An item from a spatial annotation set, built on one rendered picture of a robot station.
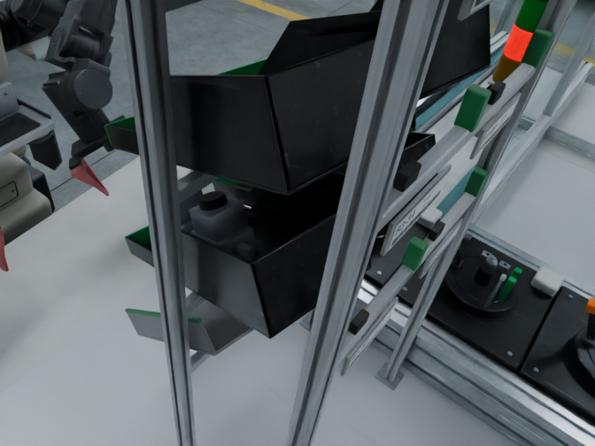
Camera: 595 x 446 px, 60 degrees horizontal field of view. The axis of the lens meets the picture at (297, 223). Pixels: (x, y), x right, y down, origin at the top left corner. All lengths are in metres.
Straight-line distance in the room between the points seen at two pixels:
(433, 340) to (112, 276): 0.62
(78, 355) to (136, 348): 0.10
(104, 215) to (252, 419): 0.57
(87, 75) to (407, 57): 0.65
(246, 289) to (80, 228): 0.79
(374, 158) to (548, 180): 1.33
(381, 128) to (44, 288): 0.92
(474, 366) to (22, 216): 1.02
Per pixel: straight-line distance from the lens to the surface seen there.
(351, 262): 0.30
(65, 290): 1.08
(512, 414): 0.94
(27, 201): 1.37
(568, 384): 0.96
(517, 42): 0.96
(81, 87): 0.82
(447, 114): 1.58
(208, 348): 0.57
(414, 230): 1.06
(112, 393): 0.93
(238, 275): 0.43
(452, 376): 0.94
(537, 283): 1.06
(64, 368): 0.98
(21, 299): 1.09
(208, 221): 0.53
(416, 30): 0.22
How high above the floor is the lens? 1.67
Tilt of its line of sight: 44 degrees down
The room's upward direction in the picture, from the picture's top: 9 degrees clockwise
